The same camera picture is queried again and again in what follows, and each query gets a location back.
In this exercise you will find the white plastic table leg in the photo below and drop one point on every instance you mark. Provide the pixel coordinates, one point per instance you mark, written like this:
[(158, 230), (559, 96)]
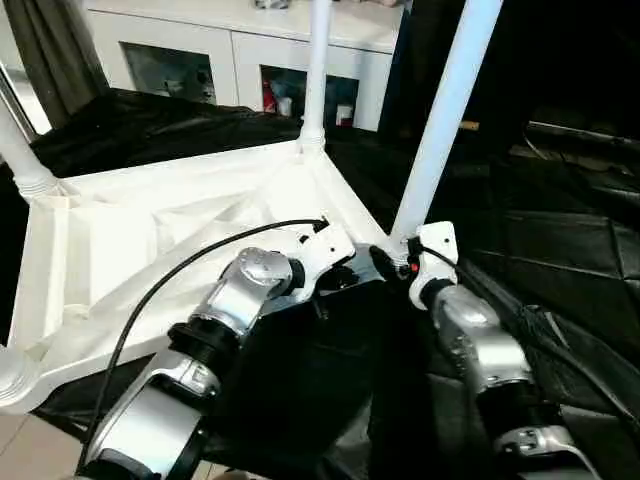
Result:
[(440, 125), (10, 375), (317, 75), (15, 150)]

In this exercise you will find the white plastic table top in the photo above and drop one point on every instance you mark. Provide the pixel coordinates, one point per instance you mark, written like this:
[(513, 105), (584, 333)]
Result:
[(150, 210)]

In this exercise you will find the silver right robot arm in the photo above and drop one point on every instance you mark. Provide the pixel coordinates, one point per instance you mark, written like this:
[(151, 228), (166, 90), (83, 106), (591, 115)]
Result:
[(480, 340)]

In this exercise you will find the black mat cloth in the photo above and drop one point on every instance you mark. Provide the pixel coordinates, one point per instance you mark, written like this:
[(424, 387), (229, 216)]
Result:
[(325, 375)]

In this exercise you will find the small tan label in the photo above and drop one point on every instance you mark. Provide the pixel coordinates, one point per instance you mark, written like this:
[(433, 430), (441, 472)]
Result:
[(470, 125)]

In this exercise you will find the long black rod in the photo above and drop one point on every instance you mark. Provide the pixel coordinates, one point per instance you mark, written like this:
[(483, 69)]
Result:
[(580, 131)]

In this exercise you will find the dark tall cabinet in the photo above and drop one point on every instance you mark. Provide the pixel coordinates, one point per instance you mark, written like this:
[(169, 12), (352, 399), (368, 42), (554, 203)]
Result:
[(550, 50)]

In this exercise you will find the white display cabinet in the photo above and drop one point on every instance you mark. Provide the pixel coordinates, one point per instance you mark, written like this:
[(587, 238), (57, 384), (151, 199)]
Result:
[(225, 40)]

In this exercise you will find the grey curtain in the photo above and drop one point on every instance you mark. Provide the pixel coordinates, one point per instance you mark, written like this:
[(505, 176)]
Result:
[(55, 55)]

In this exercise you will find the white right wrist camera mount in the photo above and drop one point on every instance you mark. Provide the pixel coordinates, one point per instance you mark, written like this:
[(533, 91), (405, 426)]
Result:
[(435, 250)]

